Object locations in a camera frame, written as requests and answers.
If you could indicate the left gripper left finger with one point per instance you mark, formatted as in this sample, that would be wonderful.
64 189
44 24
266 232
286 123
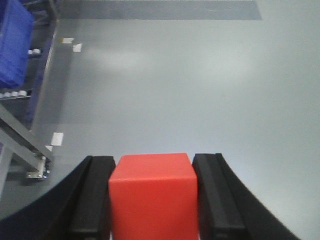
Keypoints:
77 208

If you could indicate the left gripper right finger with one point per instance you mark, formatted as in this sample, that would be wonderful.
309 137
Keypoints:
227 209

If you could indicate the red cube block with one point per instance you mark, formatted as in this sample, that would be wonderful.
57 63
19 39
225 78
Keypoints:
154 197

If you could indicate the blue bin on rack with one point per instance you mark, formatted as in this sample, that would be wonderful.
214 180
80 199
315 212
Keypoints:
16 26

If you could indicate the grey rack on floor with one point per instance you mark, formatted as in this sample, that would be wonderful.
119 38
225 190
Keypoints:
18 106

